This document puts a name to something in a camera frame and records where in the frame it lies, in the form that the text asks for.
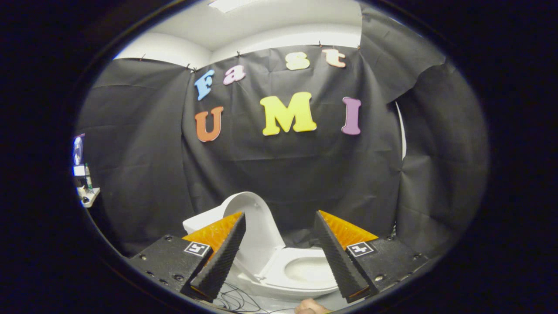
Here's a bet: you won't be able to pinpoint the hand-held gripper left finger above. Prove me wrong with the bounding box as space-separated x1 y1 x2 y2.
126 212 247 303

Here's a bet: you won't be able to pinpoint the black cables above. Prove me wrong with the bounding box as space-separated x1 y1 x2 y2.
212 281 297 314

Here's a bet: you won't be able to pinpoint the black backdrop cloth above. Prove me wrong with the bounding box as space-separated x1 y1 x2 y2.
75 2 490 258

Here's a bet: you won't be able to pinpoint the white toilet seat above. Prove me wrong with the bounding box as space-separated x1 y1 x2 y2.
256 247 340 292

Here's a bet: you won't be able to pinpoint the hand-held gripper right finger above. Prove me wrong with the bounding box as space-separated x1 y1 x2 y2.
314 210 430 304

